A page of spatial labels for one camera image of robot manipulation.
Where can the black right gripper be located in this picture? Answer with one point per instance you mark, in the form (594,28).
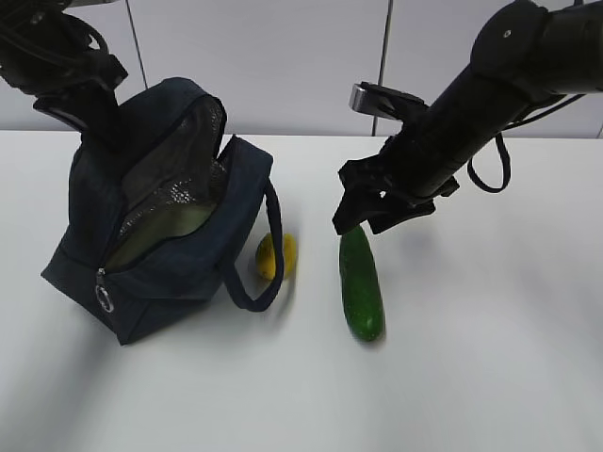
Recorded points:
(397,184)

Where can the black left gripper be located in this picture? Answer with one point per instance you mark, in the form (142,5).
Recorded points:
(89,106)

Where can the green cucumber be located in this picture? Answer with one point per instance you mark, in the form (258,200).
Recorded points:
(360,289)

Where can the yellow lemon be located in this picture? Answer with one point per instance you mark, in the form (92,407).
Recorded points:
(265,257)

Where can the navy blue lunch bag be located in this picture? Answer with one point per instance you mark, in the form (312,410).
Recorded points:
(175,152)

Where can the green lidded glass container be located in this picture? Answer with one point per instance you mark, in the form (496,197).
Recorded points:
(170,221)

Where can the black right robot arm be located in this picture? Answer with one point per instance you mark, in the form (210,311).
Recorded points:
(526,63)

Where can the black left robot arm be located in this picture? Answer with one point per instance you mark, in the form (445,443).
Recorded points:
(65,63)

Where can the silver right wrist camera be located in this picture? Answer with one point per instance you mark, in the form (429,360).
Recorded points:
(382,102)

